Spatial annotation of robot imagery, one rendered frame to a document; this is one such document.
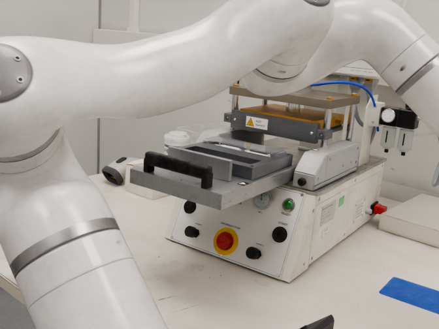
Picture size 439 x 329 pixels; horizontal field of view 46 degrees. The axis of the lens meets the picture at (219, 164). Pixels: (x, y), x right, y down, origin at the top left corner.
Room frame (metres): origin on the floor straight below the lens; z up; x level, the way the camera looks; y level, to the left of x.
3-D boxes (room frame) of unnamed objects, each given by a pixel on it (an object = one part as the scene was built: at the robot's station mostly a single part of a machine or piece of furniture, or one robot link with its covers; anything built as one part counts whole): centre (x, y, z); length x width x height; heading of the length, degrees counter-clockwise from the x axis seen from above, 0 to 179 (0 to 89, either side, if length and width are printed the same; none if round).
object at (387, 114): (1.25, -0.43, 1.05); 0.15 x 0.05 x 0.15; 56
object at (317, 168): (1.13, -0.24, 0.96); 0.26 x 0.05 x 0.07; 146
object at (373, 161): (1.30, -0.19, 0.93); 0.46 x 0.35 x 0.01; 146
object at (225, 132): (1.29, -0.02, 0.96); 0.25 x 0.05 x 0.07; 146
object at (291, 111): (1.27, -0.18, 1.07); 0.22 x 0.17 x 0.10; 56
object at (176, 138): (1.70, 0.15, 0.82); 0.09 x 0.09 x 0.15
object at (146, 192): (1.52, 0.18, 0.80); 0.19 x 0.13 x 0.09; 139
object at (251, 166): (1.06, -0.03, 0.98); 0.20 x 0.17 x 0.03; 56
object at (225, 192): (1.02, 0.00, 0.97); 0.30 x 0.22 x 0.08; 146
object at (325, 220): (1.26, -0.18, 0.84); 0.53 x 0.37 x 0.17; 146
